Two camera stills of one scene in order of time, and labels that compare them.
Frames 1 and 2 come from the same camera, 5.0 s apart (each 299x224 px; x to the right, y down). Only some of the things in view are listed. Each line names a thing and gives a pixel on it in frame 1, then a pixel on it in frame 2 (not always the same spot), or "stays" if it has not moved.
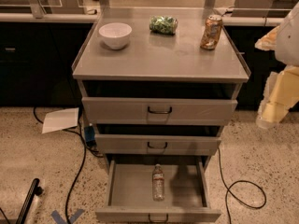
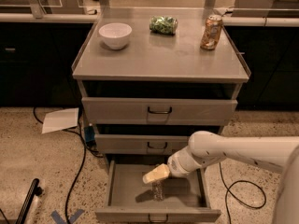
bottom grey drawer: [187, 189] stays
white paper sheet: [61, 119] stays
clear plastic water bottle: [158, 184] stays
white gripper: [288, 44] to [175, 165]
